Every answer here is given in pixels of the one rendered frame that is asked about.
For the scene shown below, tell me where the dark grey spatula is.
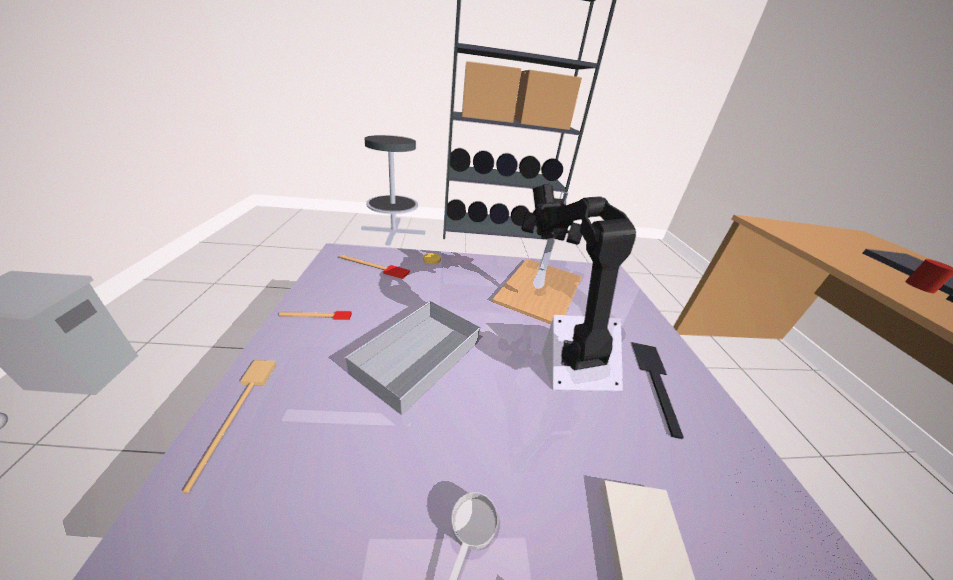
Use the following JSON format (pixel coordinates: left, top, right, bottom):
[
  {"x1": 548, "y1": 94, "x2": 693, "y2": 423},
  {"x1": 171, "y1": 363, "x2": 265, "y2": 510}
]
[{"x1": 632, "y1": 342, "x2": 684, "y2": 440}]

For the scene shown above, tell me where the red block on wooden stick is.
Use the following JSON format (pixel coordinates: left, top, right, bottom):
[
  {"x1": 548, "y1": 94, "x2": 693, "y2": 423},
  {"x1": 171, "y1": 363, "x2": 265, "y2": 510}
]
[{"x1": 279, "y1": 311, "x2": 352, "y2": 320}]

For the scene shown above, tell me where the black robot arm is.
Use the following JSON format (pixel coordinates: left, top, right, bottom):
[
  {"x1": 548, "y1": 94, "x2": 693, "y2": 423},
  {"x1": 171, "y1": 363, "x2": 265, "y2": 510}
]
[{"x1": 533, "y1": 184, "x2": 636, "y2": 370}]

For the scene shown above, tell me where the wooden board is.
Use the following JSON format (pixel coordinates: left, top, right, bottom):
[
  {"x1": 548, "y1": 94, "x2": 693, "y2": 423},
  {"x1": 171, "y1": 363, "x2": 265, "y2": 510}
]
[{"x1": 492, "y1": 259, "x2": 581, "y2": 324}]

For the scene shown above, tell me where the red spatula with wooden handle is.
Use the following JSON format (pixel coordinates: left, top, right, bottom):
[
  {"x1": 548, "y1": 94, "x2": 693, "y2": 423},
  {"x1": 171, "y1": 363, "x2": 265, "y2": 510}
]
[{"x1": 340, "y1": 254, "x2": 410, "y2": 279}]

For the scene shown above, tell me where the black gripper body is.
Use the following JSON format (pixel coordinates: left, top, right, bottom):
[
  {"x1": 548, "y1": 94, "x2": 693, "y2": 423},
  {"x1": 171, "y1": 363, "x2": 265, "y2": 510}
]
[{"x1": 522, "y1": 211, "x2": 582, "y2": 245}]

